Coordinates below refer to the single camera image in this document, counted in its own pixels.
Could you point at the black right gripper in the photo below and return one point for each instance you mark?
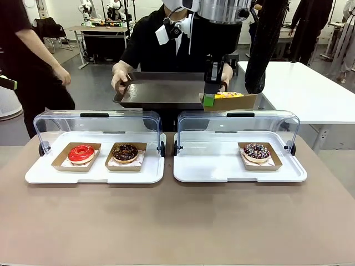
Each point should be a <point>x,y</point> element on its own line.
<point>215,66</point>

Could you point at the yellow glazed donut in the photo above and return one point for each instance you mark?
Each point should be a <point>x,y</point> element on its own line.
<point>230,95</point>

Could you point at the cardboard box of yellow donut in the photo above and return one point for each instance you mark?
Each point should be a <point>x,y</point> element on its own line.
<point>235,104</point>

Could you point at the dark brown serving tray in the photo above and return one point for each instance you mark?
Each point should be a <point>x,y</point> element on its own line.
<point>161,94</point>

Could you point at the paper liner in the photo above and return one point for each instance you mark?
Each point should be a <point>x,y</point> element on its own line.
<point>65,163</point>
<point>248,163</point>
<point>140,156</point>

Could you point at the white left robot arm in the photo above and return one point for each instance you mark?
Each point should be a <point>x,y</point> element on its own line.
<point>9,105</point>

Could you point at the person's left forearm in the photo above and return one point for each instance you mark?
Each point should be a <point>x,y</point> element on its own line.
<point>228,69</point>

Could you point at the person's right forearm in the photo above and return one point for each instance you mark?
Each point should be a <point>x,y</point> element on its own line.
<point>122,66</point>

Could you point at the passer-by forearm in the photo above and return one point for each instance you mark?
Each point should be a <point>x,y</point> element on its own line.
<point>36,47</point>

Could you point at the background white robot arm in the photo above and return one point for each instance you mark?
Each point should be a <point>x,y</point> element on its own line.
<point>86,16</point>

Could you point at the person in black top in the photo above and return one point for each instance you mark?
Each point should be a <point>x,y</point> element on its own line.
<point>149,47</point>

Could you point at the paper liner under chocolate donut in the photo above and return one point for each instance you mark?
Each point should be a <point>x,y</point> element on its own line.
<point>140,156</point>

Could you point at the cardboard box of red donut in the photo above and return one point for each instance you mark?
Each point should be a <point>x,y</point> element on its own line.
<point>59,163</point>

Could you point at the red glazed donut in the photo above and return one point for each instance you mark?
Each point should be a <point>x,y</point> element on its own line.
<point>75,153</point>

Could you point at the paper liner under red donut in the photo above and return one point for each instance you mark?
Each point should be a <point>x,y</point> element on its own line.
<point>65,163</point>

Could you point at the chocolate sprinkled donut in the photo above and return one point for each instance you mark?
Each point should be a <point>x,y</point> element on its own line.
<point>124,153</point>

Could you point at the cardboard box of chocolate donut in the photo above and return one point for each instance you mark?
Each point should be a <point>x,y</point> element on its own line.
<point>122,167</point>

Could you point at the person's left hand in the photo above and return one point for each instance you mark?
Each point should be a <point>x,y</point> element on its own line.
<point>226,81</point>

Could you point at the passer-by hand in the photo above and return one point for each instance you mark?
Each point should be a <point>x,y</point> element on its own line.
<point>63,76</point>

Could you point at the person's right hand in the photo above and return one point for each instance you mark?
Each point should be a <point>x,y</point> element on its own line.
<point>117,80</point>

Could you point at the passer-by in black shirt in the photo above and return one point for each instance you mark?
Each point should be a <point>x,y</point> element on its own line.
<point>30,88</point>

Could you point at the clear display lid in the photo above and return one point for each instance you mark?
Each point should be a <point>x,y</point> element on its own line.
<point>94,115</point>
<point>240,114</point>

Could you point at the grey plastic stool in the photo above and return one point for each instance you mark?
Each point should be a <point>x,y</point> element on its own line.
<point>234,62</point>

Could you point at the black jacket on chair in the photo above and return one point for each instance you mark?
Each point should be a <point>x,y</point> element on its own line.
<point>48,29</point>

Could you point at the white display tray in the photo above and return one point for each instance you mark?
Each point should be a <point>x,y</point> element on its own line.
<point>210,166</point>
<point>133,177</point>

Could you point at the grey background workbench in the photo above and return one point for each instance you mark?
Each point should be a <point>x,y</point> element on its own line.
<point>283,36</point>

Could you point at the large white table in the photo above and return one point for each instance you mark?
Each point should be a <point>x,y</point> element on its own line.
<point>305,91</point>

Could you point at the black cabinet under workbench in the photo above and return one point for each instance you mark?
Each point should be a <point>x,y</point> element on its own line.
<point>105,45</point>

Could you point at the background steel-leg workbench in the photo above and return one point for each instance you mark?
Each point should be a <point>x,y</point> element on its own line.
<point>100,29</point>

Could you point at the bystander in black clothes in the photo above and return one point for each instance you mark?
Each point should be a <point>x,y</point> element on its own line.
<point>308,30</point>

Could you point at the background robot with black stand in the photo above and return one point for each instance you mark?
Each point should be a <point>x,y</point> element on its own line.
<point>115,9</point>

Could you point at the bystander in beige coat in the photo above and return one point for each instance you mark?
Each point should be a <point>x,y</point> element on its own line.
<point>345,41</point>

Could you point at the metal frame chair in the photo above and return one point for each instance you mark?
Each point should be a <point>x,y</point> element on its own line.
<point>59,45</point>

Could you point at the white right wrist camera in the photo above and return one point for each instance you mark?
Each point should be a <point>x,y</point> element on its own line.
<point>166,33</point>

